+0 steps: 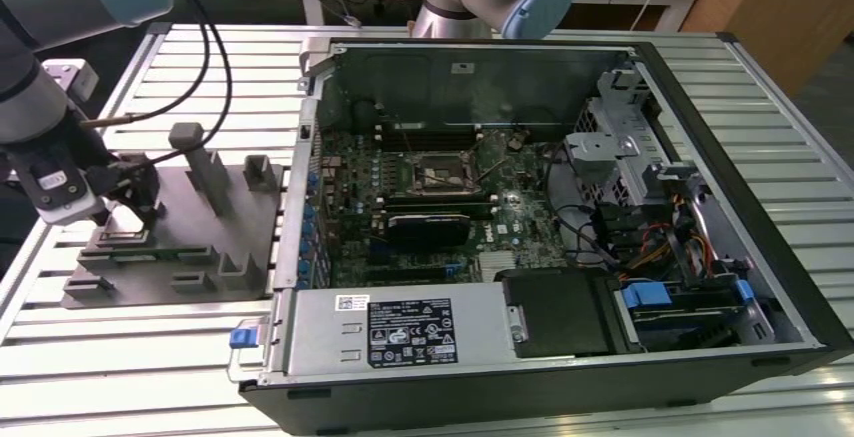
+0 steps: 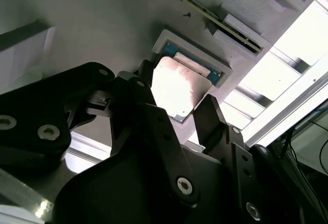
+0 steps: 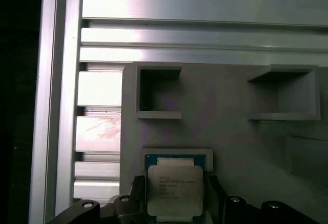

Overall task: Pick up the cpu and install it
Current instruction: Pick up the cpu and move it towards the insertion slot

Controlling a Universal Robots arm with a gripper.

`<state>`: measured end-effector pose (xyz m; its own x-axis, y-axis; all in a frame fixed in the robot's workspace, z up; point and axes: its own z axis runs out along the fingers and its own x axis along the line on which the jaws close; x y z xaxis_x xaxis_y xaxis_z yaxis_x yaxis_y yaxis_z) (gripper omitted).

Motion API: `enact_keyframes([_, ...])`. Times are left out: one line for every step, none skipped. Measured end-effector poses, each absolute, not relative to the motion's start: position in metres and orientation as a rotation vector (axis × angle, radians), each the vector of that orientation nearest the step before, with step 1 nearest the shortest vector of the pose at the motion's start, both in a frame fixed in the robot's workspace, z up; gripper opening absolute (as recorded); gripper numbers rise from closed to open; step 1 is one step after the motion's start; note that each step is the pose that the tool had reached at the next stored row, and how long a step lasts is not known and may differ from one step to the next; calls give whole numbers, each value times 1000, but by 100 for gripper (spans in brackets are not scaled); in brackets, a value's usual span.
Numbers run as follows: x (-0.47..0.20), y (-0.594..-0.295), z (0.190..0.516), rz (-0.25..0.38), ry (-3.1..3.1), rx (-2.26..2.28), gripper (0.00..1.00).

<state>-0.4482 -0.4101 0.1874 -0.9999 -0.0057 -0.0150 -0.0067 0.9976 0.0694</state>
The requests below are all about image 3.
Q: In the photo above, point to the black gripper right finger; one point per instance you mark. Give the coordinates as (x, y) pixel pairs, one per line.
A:
(215, 198)

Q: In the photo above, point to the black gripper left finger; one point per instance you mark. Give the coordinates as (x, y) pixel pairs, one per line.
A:
(138, 195)

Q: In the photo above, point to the silver CPU chip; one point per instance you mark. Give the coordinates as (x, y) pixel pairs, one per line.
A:
(175, 190)

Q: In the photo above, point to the grey parts rack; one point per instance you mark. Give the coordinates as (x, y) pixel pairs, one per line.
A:
(217, 131)

